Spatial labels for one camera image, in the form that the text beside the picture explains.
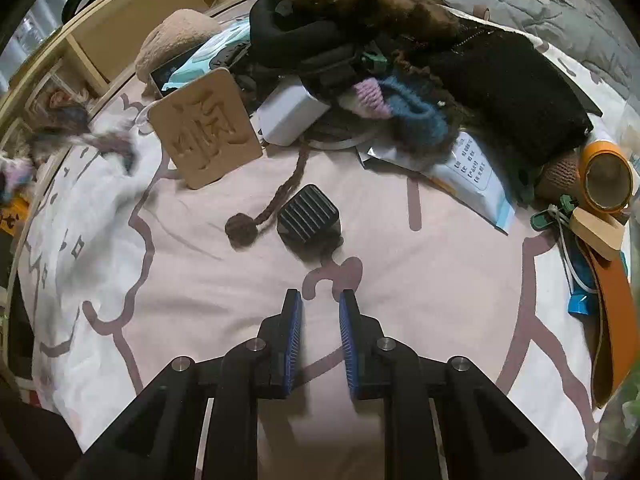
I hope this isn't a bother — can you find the black ribbed square box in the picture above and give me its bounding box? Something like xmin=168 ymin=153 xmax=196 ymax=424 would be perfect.
xmin=277 ymin=183 xmax=343 ymax=261

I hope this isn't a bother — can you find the purple blue crochet piece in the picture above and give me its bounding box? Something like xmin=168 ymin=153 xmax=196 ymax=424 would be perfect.
xmin=1 ymin=104 xmax=138 ymax=206

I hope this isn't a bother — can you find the small green clothespin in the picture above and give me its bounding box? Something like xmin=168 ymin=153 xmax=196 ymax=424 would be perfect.
xmin=530 ymin=194 xmax=579 ymax=232

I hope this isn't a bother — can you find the cartoon print bed sheet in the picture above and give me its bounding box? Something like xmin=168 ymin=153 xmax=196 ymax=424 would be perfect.
xmin=17 ymin=78 xmax=639 ymax=479

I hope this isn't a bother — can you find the small wooden boat block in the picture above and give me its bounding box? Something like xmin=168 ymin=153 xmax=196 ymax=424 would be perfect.
xmin=570 ymin=207 xmax=625 ymax=261

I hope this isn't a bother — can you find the white tissue packet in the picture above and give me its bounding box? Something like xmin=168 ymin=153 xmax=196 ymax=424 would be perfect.
xmin=357 ymin=130 xmax=515 ymax=234

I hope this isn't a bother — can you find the orange tape roll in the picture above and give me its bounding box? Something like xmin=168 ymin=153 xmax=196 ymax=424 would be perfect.
xmin=578 ymin=140 xmax=634 ymax=214

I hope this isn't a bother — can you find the carved square wooden coaster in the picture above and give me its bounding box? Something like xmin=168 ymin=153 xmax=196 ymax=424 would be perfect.
xmin=148 ymin=68 xmax=262 ymax=190

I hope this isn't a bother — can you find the pink blue knitted item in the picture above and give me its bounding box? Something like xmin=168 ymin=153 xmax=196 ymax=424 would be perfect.
xmin=336 ymin=72 xmax=454 ymax=152

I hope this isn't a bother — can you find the white power adapter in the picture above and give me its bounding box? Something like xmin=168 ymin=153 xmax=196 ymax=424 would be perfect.
xmin=257 ymin=76 xmax=331 ymax=146

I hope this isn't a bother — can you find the teal wet wipes pack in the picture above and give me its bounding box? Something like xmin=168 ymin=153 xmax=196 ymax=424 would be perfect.
xmin=160 ymin=15 xmax=250 ymax=96

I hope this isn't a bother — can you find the beige fuzzy slipper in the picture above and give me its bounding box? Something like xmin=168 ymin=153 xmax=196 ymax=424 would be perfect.
xmin=134 ymin=9 xmax=221 ymax=84

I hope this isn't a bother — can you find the cardboard tube roll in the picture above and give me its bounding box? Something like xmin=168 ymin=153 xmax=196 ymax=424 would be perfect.
xmin=472 ymin=4 xmax=490 ymax=21

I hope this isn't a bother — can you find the black fur-trimmed jacket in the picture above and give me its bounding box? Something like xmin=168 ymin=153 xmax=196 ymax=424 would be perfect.
xmin=250 ymin=0 xmax=602 ymax=168

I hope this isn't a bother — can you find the orange leather strap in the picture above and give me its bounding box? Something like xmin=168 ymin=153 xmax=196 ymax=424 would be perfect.
xmin=574 ymin=238 xmax=640 ymax=410

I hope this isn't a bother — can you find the brown braided cord pompom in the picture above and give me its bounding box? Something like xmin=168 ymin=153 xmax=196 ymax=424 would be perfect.
xmin=224 ymin=142 xmax=310 ymax=248

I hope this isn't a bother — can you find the wooden bed frame shelf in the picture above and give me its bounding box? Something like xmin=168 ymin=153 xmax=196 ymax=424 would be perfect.
xmin=0 ymin=0 xmax=262 ymax=141

